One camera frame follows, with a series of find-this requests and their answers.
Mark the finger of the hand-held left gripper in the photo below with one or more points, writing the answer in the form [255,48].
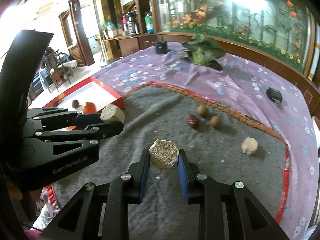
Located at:
[87,118]
[110,128]

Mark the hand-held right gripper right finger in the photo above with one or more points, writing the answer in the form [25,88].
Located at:
[183,180]

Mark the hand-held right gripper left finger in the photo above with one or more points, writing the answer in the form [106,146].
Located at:
[145,180]

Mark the orange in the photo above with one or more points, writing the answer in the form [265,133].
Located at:
[89,107]

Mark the tall beige crumbly cake chunk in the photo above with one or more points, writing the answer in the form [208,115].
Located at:
[112,113]

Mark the brown longan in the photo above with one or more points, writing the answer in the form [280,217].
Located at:
[202,111]
[75,103]
[215,122]

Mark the red cardboard box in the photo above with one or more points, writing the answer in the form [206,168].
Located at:
[100,92]

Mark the hexagonal beige cake chunk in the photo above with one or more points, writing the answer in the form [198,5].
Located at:
[163,155]

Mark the grey felt mat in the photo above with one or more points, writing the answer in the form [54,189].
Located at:
[225,180]

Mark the wooden chair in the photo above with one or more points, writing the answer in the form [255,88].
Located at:
[58,70]

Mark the red date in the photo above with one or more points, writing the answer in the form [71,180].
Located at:
[192,121]

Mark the small beige cake chunk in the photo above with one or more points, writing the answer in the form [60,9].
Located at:
[250,146]

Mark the wooden cabinet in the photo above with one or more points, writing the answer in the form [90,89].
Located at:
[125,46]

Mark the green plastic bag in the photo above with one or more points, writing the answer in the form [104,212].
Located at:
[110,26]

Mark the black cylindrical device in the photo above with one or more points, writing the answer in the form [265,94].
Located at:
[160,47]

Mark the pink bottle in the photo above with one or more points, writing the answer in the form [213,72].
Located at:
[124,26]

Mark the pink patterned clothing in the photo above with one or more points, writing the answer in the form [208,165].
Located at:
[47,215]

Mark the black silver thermos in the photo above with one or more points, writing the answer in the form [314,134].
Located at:
[132,23]

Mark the green blue bottle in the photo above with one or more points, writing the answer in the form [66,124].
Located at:
[149,22]

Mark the purple floral tablecloth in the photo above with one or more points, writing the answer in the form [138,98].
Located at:
[237,80]

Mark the green bok choy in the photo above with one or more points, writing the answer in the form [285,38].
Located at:
[202,50]

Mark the black key fob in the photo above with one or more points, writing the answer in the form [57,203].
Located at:
[273,95]

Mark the flower painted glass panel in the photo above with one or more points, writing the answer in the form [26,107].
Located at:
[225,10]

